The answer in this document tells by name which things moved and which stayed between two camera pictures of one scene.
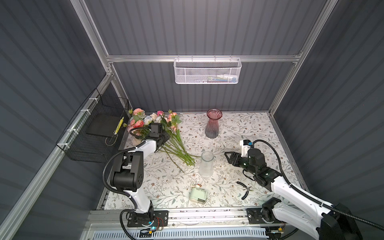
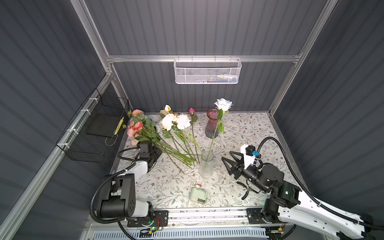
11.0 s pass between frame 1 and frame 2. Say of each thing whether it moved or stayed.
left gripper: moved
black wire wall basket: stayed
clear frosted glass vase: stayed
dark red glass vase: stayed
